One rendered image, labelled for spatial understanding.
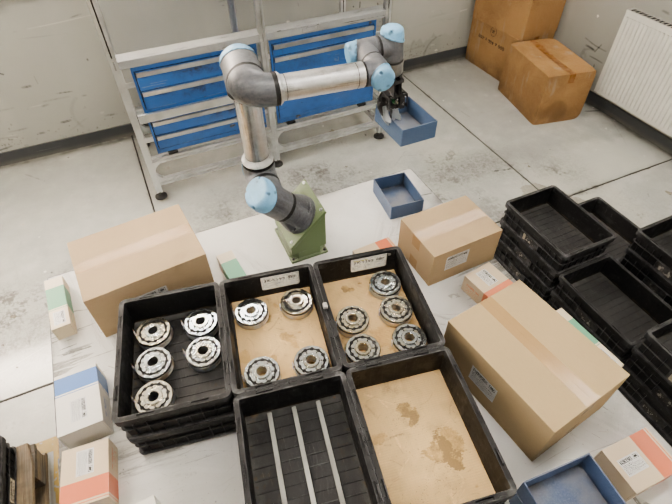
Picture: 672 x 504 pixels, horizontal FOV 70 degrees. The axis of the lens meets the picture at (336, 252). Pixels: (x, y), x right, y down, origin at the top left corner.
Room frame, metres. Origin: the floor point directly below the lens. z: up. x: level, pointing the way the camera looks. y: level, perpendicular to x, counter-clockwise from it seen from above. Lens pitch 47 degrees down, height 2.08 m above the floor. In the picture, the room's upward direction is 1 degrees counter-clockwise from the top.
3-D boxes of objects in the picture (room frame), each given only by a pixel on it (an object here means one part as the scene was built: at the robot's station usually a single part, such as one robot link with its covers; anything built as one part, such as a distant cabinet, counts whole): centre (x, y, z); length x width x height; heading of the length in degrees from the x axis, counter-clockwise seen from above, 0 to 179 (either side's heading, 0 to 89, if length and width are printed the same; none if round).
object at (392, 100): (1.54, -0.20, 1.26); 0.09 x 0.08 x 0.12; 23
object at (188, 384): (0.73, 0.47, 0.87); 0.40 x 0.30 x 0.11; 14
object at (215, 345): (0.75, 0.39, 0.86); 0.10 x 0.10 x 0.01
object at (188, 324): (0.86, 0.42, 0.86); 0.10 x 0.10 x 0.01
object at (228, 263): (1.14, 0.37, 0.73); 0.24 x 0.06 x 0.06; 30
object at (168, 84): (2.66, 0.78, 0.60); 0.72 x 0.03 x 0.56; 114
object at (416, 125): (1.60, -0.27, 1.10); 0.20 x 0.15 x 0.07; 25
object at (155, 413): (0.73, 0.47, 0.92); 0.40 x 0.30 x 0.02; 14
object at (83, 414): (0.64, 0.75, 0.75); 0.20 x 0.12 x 0.09; 24
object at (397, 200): (1.59, -0.27, 0.74); 0.20 x 0.15 x 0.07; 18
